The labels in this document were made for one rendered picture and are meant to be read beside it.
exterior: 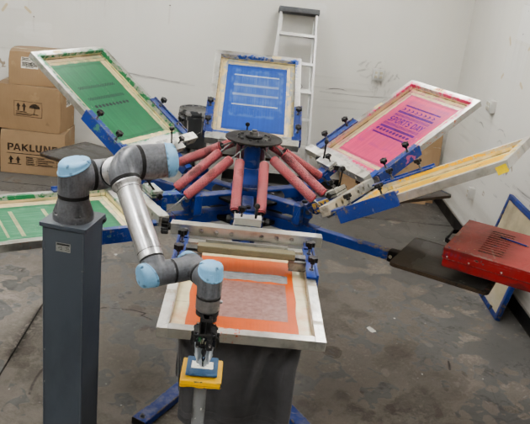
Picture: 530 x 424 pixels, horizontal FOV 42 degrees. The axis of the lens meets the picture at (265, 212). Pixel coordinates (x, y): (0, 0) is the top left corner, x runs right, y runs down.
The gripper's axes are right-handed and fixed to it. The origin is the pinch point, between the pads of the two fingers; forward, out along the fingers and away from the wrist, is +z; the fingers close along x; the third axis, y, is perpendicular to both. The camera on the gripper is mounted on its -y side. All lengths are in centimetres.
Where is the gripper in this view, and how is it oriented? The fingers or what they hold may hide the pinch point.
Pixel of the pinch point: (203, 362)
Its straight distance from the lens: 226.3
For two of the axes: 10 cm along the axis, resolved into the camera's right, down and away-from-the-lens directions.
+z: -1.1, 9.3, 3.5
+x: 9.9, 1.0, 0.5
